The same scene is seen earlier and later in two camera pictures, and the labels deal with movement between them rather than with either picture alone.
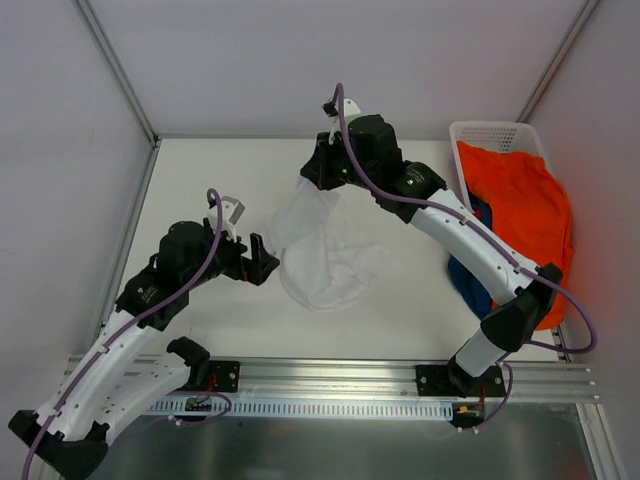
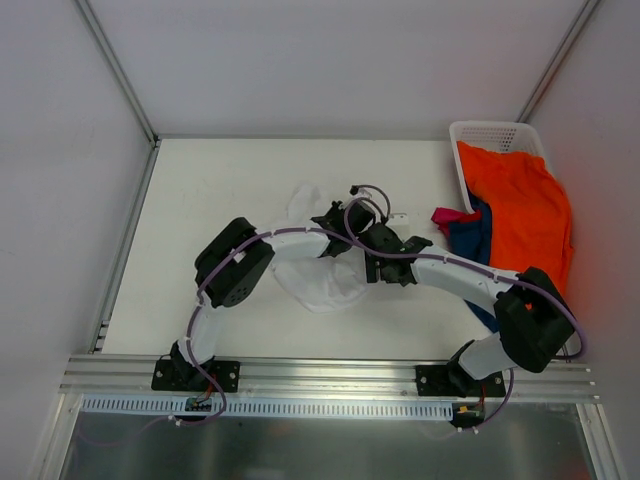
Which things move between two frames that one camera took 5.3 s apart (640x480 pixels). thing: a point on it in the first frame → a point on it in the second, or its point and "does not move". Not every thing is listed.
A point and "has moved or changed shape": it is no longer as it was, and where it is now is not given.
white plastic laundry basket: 515,137 does not move
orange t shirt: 528,209 does not move
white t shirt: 321,272 has moved or changed shape
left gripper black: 245,265 → 338,248
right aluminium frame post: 557,61 does not move
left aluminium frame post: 120,70 does not move
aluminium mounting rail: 366,380 does not move
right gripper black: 320,170 → 373,270
